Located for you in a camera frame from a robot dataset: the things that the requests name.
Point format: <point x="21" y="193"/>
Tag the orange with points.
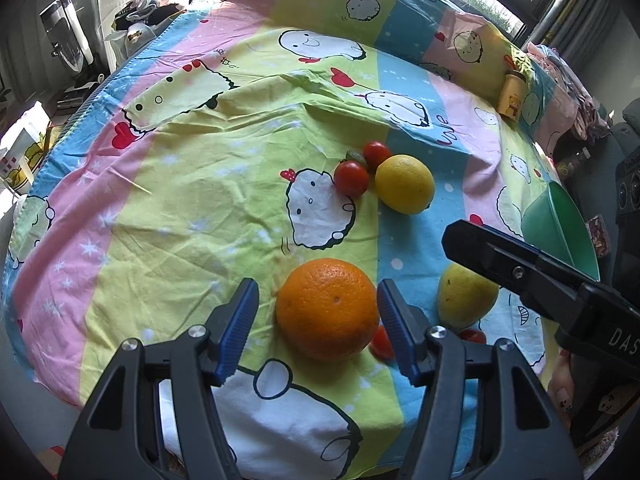
<point x="327" y="310"/>

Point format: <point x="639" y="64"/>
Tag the clear dried snack box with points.
<point x="597" y="232"/>

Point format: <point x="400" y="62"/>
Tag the clear plastic bottle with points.
<point x="575" y="161"/>

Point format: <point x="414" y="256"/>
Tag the colourful cartoon printed bedsheet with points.
<point x="200" y="210"/>

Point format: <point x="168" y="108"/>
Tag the person's right hand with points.
<point x="562" y="385"/>

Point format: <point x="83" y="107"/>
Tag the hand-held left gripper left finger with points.
<point x="240" y="330"/>

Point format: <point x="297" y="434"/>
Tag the yellow-green citrus fruit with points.
<point x="465" y="300"/>

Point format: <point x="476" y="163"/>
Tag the yellow cartoon bottle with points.
<point x="512" y="97"/>

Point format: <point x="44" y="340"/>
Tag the grey sofa seat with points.
<point x="625" y="132"/>

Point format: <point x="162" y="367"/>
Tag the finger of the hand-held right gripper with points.
<point x="500" y="260"/>

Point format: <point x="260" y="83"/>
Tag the pile of bags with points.
<point x="145" y="17"/>

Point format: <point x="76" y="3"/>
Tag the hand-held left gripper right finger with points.
<point x="395" y="325"/>

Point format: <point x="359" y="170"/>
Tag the yellow lemon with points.
<point x="404" y="185"/>

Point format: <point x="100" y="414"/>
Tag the grey curtain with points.
<point x="575" y="5"/>

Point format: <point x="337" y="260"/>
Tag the green plastic bowl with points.
<point x="550" y="225"/>

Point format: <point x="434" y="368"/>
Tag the white paper bag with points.
<point x="22" y="150"/>

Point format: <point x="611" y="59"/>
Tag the red cherry tomato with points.
<point x="472" y="336"/>
<point x="351" y="179"/>
<point x="382" y="344"/>
<point x="376" y="154"/>

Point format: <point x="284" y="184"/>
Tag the pile of pink clothes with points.
<point x="565" y="80"/>

